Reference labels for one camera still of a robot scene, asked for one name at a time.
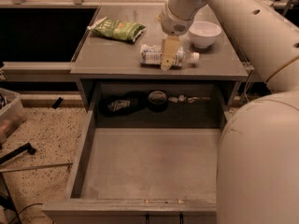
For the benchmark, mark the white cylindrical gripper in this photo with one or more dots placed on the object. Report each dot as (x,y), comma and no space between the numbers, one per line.
(174,23)

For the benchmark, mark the clear plastic bottle blue label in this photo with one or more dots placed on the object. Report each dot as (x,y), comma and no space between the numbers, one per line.
(152,55)

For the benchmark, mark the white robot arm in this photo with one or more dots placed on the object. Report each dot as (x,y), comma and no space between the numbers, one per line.
(258,162)

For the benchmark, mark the open grey top drawer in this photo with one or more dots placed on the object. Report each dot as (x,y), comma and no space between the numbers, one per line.
(146,168)

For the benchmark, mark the white ceramic bowl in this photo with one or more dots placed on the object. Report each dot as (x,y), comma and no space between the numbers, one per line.
(204,33)

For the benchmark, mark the green chip bag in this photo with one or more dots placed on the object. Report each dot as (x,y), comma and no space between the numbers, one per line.
(125,31)

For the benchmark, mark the grey cabinet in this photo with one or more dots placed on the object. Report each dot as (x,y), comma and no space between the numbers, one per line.
(101,58)

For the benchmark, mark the small black floor block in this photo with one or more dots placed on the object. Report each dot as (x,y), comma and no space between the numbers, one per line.
(57,102)

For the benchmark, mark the thin metal rod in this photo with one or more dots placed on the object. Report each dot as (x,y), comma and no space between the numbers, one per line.
(20,169)

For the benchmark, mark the clear plastic storage bin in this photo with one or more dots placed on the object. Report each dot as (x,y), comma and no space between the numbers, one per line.
(12,113)

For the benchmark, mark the black bar on floor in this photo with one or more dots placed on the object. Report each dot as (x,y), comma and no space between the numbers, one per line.
(26,147)

